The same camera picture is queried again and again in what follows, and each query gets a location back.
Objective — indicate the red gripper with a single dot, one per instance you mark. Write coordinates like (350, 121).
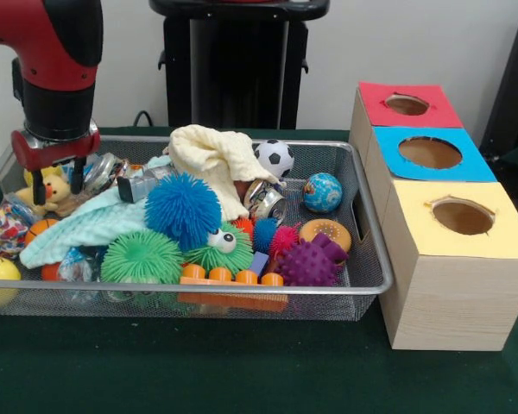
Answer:
(56, 151)

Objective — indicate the yellow duck plush toy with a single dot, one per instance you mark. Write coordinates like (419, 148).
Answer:
(56, 190)

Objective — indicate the blue puffer ball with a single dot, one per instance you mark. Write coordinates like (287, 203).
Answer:
(183, 211)

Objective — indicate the cream muslin cloth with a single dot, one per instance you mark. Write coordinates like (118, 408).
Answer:
(211, 155)

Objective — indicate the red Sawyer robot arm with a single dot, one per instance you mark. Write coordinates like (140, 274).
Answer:
(56, 64)

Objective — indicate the silver mesh bin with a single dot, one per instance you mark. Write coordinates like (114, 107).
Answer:
(241, 290)

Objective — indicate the wooden box with three holes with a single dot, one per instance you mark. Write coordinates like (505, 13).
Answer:
(457, 302)

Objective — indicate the mint green muslin cloth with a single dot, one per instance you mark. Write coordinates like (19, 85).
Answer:
(103, 220)

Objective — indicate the grey plastic toy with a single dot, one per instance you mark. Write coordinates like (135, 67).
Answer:
(138, 185)

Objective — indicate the green puffer ball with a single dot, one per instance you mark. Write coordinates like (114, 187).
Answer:
(142, 256)

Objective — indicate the orange building block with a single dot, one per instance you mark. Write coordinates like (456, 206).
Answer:
(218, 274)

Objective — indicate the green fuzzy ball with eyes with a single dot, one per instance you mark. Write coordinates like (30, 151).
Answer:
(233, 259)

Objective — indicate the black and white soccer ball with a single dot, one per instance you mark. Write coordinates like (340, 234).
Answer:
(274, 158)

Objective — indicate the purple spiky ball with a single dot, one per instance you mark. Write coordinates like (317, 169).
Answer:
(304, 263)

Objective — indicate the dark green tablecloth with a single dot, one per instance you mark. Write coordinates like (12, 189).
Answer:
(241, 366)

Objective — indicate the blue globe ball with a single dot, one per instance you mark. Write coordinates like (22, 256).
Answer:
(323, 193)

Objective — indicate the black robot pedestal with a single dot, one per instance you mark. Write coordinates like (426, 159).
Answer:
(237, 64)

